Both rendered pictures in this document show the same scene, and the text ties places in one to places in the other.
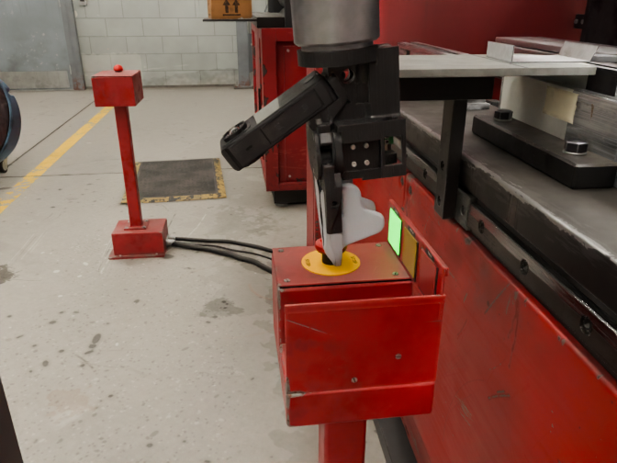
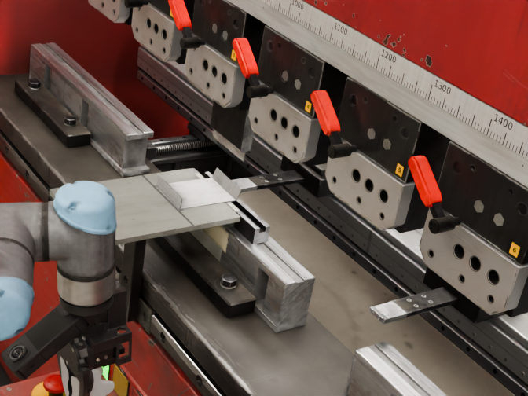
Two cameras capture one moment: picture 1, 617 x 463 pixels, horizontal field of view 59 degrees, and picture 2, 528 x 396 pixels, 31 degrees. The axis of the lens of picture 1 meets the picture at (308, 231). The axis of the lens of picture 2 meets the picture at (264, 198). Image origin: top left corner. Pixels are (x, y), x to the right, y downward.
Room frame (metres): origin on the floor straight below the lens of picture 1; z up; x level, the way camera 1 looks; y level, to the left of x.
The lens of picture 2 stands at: (-0.49, 0.35, 1.77)
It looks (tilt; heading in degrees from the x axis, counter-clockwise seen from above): 28 degrees down; 328
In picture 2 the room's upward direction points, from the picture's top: 10 degrees clockwise
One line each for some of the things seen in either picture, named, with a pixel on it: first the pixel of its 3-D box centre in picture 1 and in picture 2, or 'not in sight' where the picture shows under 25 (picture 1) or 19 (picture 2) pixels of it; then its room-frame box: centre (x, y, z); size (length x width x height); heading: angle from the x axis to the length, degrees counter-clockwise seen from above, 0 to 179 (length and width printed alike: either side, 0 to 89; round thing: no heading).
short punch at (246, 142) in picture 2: not in sight; (232, 123); (0.80, -0.37, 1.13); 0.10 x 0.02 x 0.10; 7
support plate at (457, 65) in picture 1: (467, 64); (145, 205); (0.78, -0.22, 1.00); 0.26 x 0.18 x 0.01; 97
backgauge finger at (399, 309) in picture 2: not in sight; (441, 292); (0.41, -0.56, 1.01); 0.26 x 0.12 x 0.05; 97
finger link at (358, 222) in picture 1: (354, 226); (94, 392); (0.49, -0.04, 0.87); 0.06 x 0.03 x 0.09; 98
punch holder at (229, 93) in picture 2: not in sight; (234, 45); (0.82, -0.36, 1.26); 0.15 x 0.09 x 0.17; 7
